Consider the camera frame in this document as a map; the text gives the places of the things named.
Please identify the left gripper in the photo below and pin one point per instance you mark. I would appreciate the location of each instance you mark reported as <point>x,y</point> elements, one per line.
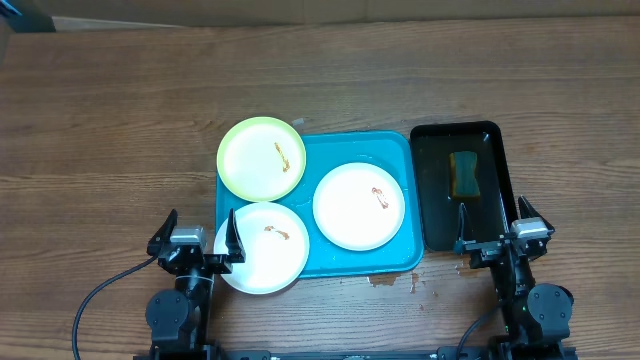
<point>224,264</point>

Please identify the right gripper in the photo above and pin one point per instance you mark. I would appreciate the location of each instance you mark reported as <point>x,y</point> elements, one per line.
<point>503,245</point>

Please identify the yellow green sponge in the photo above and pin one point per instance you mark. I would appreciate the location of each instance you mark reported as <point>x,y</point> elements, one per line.
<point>463,181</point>

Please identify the white plate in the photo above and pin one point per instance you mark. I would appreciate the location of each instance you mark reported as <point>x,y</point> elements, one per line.
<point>276,244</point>
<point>358,206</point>

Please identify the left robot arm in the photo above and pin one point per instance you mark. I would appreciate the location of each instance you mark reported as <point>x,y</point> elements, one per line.
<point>178,317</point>

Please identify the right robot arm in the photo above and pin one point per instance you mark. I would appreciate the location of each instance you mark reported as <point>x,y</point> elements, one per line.
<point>536,316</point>

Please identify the black rectangular water tray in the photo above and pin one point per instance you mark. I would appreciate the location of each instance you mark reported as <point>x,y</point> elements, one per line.
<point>492,212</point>

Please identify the teal plastic tray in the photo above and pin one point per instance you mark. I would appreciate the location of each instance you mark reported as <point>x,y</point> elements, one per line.
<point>388,150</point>

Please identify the yellow-green plate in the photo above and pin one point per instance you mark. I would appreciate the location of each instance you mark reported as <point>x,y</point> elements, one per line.
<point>261,159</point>

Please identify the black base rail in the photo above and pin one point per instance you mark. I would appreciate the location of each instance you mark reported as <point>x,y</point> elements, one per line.
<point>442,353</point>

